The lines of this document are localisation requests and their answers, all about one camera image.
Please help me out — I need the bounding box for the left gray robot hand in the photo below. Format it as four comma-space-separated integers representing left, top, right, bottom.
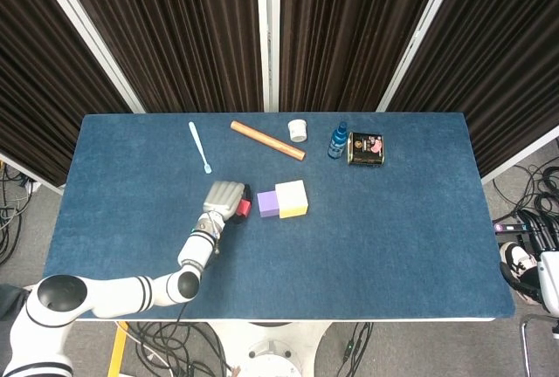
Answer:
202, 181, 253, 225

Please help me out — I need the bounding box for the black rectangular tin can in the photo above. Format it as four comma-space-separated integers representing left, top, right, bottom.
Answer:
347, 131, 384, 168

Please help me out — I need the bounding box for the black power strip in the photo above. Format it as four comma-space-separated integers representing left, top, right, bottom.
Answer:
492, 218, 532, 234

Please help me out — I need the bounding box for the purple cube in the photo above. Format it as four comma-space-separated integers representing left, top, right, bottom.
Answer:
256, 189, 280, 220

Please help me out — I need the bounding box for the white machine housing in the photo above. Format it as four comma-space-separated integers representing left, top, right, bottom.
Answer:
536, 250, 559, 313

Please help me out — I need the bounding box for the white table frame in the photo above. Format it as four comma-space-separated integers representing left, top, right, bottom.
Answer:
78, 317, 497, 325

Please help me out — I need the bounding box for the white partition post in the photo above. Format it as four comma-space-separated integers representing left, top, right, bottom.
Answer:
255, 0, 281, 113
28, 0, 146, 114
376, 0, 465, 113

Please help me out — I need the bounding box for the white plastic jar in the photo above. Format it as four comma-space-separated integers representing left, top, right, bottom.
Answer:
287, 119, 308, 143

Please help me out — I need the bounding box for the white plastic spatula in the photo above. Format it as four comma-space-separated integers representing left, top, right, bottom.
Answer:
188, 121, 213, 175

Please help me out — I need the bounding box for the gray metal chair frame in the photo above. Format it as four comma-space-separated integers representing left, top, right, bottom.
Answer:
519, 312, 559, 377

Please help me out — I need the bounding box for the blue spray bottle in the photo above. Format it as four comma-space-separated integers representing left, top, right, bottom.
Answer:
327, 120, 349, 161

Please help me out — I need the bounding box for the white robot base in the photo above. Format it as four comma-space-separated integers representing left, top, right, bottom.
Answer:
208, 320, 329, 377

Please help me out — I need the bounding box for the white and black sneaker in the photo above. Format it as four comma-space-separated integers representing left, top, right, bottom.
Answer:
499, 241, 539, 283

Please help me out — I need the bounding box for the yellow bar under table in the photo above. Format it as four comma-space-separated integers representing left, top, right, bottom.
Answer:
107, 321, 129, 377

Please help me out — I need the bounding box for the black cable with green light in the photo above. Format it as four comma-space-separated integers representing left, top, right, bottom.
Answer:
339, 321, 375, 377

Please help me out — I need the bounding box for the black floor cable bundle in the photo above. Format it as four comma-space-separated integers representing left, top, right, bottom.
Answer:
0, 162, 28, 265
125, 321, 239, 377
492, 161, 559, 230

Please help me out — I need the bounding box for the blue fabric table cover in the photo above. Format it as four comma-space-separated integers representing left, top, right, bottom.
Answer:
42, 111, 516, 321

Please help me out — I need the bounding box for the wooden rolling pin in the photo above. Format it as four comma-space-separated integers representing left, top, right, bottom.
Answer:
230, 120, 307, 161

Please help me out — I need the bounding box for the dark brown curtain panel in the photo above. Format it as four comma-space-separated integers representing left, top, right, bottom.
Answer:
54, 0, 266, 113
386, 0, 559, 178
0, 0, 135, 189
279, 0, 449, 113

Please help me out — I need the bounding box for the large yellow cube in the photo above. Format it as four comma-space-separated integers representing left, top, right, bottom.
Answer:
274, 179, 309, 220

